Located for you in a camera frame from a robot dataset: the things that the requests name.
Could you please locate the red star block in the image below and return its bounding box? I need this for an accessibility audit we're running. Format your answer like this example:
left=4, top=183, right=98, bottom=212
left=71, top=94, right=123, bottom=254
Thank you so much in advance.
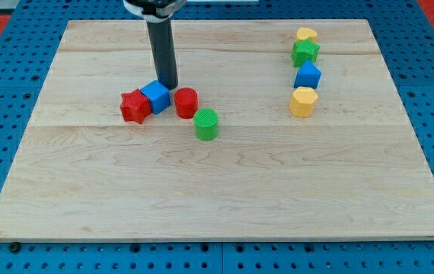
left=120, top=89, right=152, bottom=124

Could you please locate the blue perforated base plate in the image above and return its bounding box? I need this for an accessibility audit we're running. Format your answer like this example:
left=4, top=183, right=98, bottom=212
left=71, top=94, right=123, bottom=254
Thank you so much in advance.
left=0, top=0, right=434, bottom=273

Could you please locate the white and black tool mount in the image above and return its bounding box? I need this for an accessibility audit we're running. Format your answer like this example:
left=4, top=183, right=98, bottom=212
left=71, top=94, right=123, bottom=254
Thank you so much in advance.
left=123, top=0, right=187, bottom=23

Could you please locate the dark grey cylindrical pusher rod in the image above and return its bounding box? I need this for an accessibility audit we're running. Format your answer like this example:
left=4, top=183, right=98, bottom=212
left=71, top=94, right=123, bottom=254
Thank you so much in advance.
left=147, top=18, right=178, bottom=90

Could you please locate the yellow heart block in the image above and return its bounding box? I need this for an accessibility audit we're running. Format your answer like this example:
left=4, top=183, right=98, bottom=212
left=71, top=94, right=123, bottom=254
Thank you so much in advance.
left=295, top=27, right=318, bottom=43

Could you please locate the blue pentagon block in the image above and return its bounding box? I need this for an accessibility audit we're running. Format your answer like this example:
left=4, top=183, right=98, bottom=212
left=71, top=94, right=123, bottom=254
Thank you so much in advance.
left=294, top=60, right=322, bottom=89

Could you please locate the green star block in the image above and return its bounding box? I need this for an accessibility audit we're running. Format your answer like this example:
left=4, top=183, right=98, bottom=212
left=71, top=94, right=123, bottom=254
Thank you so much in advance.
left=291, top=38, right=321, bottom=67

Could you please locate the red cylinder block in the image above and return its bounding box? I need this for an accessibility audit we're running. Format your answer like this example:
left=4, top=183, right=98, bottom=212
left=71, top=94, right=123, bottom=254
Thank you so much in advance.
left=174, top=88, right=199, bottom=119

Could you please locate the blue cube block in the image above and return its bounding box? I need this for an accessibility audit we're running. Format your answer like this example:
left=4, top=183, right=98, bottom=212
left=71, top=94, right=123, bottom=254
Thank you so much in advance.
left=141, top=80, right=171, bottom=114

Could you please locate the yellow hexagon block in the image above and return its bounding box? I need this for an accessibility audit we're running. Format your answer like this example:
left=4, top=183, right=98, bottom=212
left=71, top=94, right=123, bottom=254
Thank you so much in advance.
left=289, top=87, right=318, bottom=118

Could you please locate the green cylinder block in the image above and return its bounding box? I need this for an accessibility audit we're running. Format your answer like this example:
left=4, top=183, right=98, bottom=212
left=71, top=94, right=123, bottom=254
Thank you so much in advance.
left=193, top=108, right=219, bottom=141

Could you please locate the wooden board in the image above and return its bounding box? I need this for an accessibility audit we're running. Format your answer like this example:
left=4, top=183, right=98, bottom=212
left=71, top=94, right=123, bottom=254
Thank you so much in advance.
left=0, top=19, right=434, bottom=243

